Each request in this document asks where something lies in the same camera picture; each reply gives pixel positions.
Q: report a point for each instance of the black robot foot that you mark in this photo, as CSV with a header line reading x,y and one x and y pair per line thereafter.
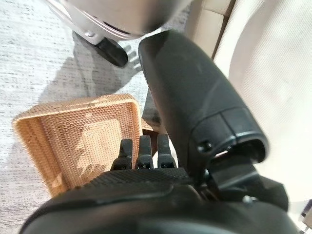
x,y
112,52

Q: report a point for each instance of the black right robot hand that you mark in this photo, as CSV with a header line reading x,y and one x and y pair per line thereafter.
x,y
185,92

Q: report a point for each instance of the beige bed frame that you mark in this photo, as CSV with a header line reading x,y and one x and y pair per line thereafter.
x,y
207,22

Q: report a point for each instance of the silver robot leg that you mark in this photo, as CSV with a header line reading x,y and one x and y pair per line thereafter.
x,y
114,17

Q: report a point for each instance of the woven wicker basket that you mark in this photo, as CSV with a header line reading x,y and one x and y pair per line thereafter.
x,y
70,126

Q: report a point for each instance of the white bed mattress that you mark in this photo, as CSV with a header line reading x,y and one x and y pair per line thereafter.
x,y
275,73

